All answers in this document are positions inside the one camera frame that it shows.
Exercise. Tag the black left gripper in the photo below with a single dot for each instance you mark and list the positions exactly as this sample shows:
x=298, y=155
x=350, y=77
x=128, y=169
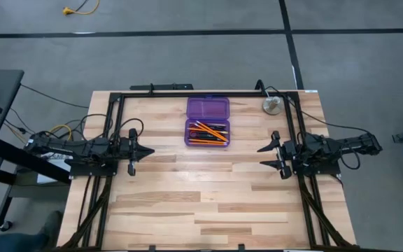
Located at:
x=132, y=147

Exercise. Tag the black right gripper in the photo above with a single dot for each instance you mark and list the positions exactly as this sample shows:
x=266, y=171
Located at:
x=286, y=152

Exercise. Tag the red and black scissors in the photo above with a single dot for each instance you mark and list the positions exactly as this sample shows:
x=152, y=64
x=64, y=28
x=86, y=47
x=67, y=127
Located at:
x=191, y=134

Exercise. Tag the orange pencil yellow eraser cap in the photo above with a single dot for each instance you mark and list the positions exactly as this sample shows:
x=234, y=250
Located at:
x=196, y=129

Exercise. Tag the black pen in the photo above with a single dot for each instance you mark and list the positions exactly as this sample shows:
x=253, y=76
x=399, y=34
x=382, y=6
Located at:
x=205, y=135
x=219, y=125

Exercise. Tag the orange pencil red eraser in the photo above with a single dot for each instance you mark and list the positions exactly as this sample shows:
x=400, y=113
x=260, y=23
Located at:
x=211, y=129
x=208, y=143

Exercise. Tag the purple plastic supply box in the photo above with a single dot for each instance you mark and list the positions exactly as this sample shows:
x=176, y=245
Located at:
x=208, y=108

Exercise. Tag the metal cylinder on round base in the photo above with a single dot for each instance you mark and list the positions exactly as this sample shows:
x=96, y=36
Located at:
x=272, y=105

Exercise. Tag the black bar device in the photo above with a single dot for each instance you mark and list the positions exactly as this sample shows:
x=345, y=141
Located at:
x=163, y=87

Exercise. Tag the white label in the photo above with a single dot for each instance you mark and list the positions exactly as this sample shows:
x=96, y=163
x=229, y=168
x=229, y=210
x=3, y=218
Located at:
x=311, y=91

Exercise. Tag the white paper sheet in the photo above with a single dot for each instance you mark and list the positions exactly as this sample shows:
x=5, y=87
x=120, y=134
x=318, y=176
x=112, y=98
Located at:
x=52, y=171

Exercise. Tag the person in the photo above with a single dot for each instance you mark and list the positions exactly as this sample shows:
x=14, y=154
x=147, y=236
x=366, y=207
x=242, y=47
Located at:
x=12, y=243

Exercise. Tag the black metal table frame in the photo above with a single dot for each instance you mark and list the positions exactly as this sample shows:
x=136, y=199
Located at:
x=222, y=94

